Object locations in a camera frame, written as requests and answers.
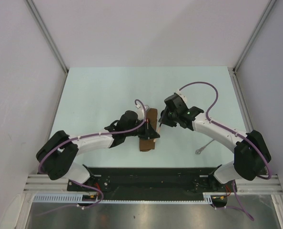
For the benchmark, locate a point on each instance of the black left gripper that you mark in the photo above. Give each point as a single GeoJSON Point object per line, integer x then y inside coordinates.
{"type": "Point", "coordinates": [148, 132]}

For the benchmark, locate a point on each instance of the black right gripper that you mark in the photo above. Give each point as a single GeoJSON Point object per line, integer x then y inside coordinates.
{"type": "Point", "coordinates": [164, 119]}

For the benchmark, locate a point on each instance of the brown cloth napkin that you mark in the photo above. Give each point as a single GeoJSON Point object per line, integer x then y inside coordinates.
{"type": "Point", "coordinates": [147, 145]}

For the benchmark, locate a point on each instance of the silver ornate spoon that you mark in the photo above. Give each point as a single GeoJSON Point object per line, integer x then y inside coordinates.
{"type": "Point", "coordinates": [198, 151]}

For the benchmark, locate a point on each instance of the silver fork wooden handle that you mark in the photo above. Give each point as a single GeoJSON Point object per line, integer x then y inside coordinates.
{"type": "Point", "coordinates": [158, 132]}

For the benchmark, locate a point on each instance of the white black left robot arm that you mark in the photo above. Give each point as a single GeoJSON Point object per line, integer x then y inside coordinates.
{"type": "Point", "coordinates": [56, 157]}

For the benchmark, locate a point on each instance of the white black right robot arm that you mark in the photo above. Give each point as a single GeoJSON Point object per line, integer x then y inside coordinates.
{"type": "Point", "coordinates": [249, 149]}

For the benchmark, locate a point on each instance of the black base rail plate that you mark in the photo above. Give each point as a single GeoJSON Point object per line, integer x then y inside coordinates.
{"type": "Point", "coordinates": [155, 184]}

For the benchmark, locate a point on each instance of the aluminium side rail profile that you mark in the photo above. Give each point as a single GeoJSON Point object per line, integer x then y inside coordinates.
{"type": "Point", "coordinates": [259, 187]}

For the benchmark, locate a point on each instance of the left aluminium frame post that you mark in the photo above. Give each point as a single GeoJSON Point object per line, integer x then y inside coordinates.
{"type": "Point", "coordinates": [46, 34]}

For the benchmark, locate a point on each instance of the aluminium frame post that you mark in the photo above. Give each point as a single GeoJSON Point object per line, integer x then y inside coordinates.
{"type": "Point", "coordinates": [255, 33]}
{"type": "Point", "coordinates": [46, 34]}

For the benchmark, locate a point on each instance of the right aluminium frame post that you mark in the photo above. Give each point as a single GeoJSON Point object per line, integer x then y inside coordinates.
{"type": "Point", "coordinates": [255, 33]}

